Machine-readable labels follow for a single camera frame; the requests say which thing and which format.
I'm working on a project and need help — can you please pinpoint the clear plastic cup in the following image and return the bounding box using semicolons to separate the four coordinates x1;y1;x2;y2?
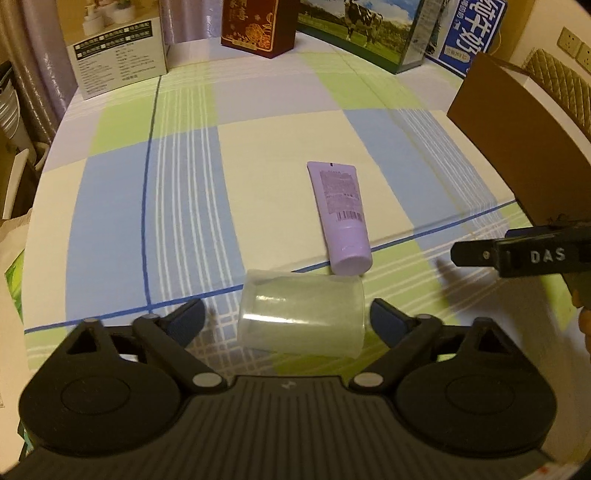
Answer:
238;270;366;358

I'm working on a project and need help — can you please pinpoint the purple cream tube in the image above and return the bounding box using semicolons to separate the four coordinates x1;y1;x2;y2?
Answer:
307;161;373;276

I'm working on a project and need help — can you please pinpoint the person's right hand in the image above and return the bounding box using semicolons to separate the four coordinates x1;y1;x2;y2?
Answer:
571;290;591;354

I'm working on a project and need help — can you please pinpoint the brown cardboard storage box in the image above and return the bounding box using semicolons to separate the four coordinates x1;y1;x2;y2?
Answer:
447;53;590;225

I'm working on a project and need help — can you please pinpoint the quilted chair cushion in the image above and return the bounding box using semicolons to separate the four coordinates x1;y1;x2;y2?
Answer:
523;49;591;138

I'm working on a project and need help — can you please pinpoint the blue milk carton box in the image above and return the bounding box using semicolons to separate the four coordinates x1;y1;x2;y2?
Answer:
426;0;507;78

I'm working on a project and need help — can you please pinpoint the green milk carton box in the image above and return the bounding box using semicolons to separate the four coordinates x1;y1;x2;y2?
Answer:
297;0;444;74

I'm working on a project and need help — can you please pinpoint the white product box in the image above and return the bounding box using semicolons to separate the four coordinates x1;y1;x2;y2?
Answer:
56;0;167;100

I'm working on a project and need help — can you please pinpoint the dark red gift box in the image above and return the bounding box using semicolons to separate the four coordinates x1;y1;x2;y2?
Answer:
221;0;300;58

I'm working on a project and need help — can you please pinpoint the beige curtain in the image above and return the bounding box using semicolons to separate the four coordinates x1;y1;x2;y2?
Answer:
1;0;222;143

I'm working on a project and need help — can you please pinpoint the double wall socket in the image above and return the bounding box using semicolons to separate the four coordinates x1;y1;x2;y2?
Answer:
557;27;591;73

